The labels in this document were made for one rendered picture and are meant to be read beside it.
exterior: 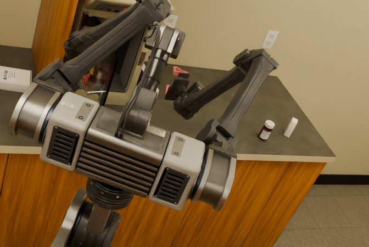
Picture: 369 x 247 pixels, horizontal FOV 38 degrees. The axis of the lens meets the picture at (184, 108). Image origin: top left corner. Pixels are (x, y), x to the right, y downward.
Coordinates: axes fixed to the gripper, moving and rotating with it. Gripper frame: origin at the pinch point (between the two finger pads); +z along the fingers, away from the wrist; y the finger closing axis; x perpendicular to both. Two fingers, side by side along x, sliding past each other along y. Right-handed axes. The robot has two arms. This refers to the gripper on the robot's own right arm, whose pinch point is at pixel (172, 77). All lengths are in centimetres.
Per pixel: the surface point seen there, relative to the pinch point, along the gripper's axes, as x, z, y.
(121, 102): 13.1, 12.1, -24.7
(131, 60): 12.6, 17.5, -4.8
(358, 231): -190, 7, -120
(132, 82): 11.3, 12.1, -13.0
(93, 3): 40.0, 3.7, 26.8
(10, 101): 62, 9, -26
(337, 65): -137, 55, -16
